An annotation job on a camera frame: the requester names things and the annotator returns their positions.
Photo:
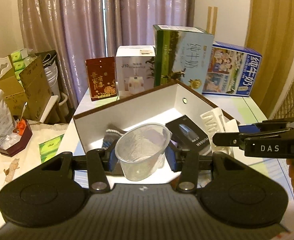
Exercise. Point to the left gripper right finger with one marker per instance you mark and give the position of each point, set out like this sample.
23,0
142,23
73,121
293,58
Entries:
170,153

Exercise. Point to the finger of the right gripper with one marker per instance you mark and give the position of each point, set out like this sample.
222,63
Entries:
267,125
237,139

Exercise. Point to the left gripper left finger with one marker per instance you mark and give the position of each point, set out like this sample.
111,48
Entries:
109,159

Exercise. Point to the striped knitted sock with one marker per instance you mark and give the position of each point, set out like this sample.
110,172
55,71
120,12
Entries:
112,135

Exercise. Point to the clear plastic cup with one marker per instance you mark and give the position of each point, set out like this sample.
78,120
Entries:
141,151

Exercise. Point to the black product box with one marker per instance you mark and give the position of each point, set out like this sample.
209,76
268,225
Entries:
187,135

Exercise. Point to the brown white storage box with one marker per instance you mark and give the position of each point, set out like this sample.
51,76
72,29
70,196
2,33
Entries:
134,110

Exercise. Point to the green tissue pack on table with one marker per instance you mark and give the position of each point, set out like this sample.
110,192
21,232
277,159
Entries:
48,149

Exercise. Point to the dark blue milk carton box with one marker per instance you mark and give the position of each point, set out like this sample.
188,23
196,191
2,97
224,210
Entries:
232,70

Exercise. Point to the dark red tray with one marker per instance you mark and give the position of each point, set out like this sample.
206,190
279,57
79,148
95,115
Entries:
18,140

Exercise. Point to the red gift box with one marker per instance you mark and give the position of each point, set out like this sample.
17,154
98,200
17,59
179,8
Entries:
101,78

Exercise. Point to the light blue milk carton box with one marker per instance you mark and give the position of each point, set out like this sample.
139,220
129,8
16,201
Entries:
182,54

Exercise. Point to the white humidifier box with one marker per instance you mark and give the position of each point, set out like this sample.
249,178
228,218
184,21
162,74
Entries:
135,69

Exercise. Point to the brown cardboard box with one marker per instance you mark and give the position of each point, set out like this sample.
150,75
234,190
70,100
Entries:
32,88

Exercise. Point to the black paper bag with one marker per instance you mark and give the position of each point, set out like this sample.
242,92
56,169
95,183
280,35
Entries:
50,65

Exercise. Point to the green tissue packs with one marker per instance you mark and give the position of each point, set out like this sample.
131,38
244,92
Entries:
21,59

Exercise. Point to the purple curtain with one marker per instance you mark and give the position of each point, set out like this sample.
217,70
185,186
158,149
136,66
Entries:
86,29

